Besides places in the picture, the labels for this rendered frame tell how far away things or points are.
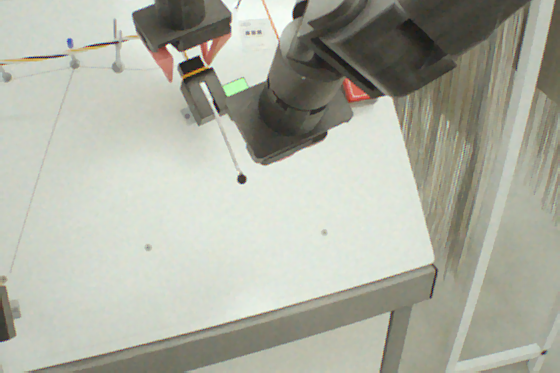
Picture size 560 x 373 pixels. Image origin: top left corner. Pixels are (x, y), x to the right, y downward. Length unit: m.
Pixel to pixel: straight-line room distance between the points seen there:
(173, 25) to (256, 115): 0.19
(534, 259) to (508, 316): 0.33
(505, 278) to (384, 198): 1.39
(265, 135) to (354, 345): 0.56
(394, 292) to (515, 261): 1.45
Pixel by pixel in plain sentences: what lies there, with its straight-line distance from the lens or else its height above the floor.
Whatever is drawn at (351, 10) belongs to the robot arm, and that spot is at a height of 1.35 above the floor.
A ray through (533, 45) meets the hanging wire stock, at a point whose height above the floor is 1.08.
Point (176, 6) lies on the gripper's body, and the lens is 0.64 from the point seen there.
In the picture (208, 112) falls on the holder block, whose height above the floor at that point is 1.12.
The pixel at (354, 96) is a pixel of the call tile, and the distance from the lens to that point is 0.84.
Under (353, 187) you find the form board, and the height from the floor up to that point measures 0.97.
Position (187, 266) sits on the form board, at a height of 0.93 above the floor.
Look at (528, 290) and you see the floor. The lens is 2.19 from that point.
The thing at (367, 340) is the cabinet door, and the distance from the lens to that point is 1.00.
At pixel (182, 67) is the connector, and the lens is 0.74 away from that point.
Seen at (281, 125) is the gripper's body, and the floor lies 1.22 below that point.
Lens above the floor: 1.46
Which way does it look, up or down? 34 degrees down
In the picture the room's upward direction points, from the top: straight up
